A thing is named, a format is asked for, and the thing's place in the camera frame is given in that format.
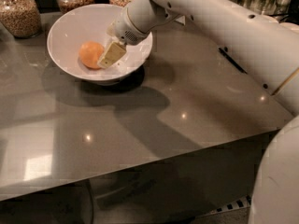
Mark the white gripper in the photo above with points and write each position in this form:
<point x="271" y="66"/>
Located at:
<point x="124" y="28"/>

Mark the orange fruit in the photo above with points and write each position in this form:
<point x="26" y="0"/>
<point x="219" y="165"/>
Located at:
<point x="89" y="53"/>

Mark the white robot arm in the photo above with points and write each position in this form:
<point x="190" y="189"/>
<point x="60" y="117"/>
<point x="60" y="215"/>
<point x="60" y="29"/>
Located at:
<point x="268" y="51"/>

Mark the white ceramic bowl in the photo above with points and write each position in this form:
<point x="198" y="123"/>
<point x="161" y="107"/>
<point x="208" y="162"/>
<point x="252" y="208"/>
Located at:
<point x="90" y="23"/>

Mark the white folded sign stand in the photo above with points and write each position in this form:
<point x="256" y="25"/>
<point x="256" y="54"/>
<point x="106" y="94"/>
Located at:
<point x="181" y="20"/>

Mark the large glass cereal jar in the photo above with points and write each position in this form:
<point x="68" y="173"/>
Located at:
<point x="20" y="17"/>

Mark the group glass cup right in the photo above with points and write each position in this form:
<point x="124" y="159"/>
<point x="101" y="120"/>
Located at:
<point x="282" y="6"/>

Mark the stack of paper plates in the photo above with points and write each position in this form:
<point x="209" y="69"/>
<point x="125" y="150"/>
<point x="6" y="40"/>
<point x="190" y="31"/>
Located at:
<point x="291" y="26"/>

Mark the black white striped tape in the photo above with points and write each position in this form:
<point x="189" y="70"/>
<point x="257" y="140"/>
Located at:
<point x="243" y="202"/>

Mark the black wire rack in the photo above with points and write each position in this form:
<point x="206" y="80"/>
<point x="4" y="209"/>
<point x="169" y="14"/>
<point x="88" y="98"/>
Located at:
<point x="225" y="54"/>

